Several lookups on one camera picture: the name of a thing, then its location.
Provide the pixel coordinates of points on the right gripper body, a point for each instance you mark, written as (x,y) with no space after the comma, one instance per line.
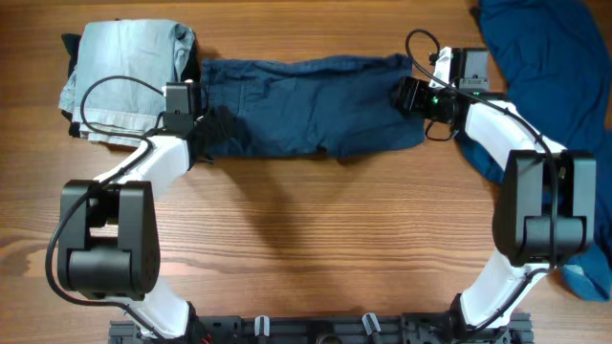
(423,97)

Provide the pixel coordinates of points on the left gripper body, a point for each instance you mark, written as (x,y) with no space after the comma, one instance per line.
(210,125)

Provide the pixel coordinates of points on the dark navy shorts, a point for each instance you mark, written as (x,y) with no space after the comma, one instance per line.
(340,105)

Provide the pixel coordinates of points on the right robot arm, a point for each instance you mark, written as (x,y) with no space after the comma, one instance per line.
(544,213)

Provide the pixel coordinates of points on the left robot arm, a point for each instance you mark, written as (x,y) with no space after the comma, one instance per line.
(105,250)

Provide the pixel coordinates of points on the folded black garment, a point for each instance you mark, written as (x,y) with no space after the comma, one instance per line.
(71,43)

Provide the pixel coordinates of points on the folded light denim garment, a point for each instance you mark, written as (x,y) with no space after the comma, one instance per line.
(122,66)

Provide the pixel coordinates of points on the crumpled teal blue garment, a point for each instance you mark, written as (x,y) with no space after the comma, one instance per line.
(558,72)

